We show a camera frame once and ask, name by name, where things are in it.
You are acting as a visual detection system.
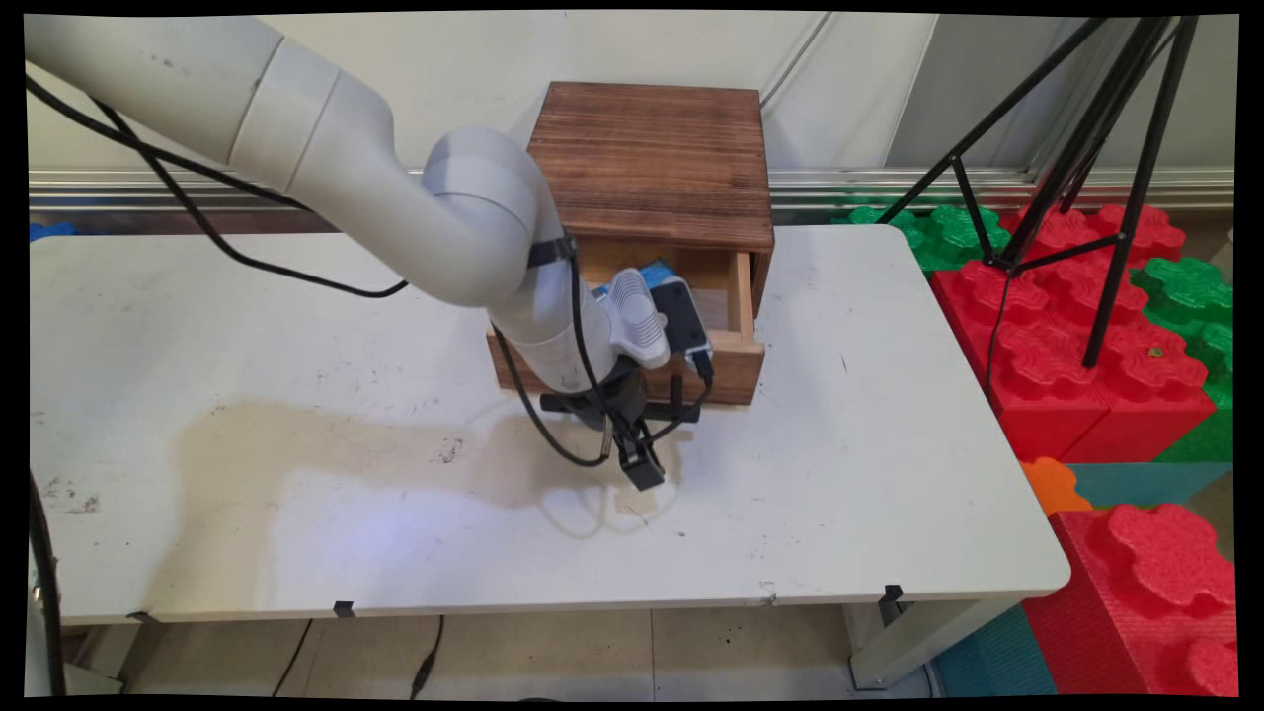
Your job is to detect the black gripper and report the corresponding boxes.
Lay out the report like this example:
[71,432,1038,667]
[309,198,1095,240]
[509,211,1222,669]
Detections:
[590,357,669,493]

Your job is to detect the black bar drawer handle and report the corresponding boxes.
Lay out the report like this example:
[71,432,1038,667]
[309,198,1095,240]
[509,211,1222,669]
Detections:
[540,375,703,426]

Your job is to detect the wooden drawer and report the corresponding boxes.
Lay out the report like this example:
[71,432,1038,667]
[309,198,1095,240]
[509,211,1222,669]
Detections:
[486,237,767,407]

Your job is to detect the blue packet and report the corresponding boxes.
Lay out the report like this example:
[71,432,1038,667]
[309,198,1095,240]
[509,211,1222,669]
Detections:
[591,259,680,299]

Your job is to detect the brown wooden cabinet box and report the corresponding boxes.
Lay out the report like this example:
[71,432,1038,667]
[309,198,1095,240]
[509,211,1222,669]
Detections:
[525,81,776,317]

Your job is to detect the white table leg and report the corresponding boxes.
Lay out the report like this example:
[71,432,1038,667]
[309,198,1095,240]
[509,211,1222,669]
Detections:
[842,595,1020,690]
[59,622,141,696]

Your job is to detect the green foam block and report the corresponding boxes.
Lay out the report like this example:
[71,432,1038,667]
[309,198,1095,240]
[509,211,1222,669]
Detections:
[831,201,1012,274]
[1130,256,1235,464]

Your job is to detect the teal foam block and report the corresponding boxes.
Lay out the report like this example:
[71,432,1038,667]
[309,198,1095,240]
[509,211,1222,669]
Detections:
[932,603,1059,698]
[1066,461,1233,511]

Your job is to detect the orange foam block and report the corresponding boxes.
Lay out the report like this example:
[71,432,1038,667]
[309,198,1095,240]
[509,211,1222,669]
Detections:
[1019,456,1094,516]

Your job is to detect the large red foam block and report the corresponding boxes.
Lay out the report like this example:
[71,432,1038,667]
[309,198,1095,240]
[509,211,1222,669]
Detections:
[931,203,1218,464]

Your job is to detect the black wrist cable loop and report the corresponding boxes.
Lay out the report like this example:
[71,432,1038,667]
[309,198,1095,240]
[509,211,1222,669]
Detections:
[490,235,714,469]

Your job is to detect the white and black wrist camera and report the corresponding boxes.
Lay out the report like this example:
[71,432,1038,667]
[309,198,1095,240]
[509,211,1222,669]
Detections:
[600,269,715,370]

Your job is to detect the black floor cable with plug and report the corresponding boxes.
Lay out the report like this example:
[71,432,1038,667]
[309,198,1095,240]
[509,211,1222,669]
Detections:
[409,614,446,699]

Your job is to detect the thin black floor cable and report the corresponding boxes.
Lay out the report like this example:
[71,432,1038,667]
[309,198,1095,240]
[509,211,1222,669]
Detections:
[271,618,316,698]

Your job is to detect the long black arm cable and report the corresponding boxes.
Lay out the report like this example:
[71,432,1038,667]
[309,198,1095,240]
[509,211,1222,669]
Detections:
[27,77,410,300]

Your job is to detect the aluminium wall rail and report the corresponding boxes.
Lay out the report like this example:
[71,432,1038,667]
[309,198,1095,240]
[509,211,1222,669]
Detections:
[28,168,1236,212]

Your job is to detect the black camera tripod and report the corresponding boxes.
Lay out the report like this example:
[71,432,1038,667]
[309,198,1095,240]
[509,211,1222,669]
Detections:
[877,15,1201,370]

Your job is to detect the thick black hanging cable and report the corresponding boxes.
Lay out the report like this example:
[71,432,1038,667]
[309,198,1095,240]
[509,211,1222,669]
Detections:
[28,472,68,697]

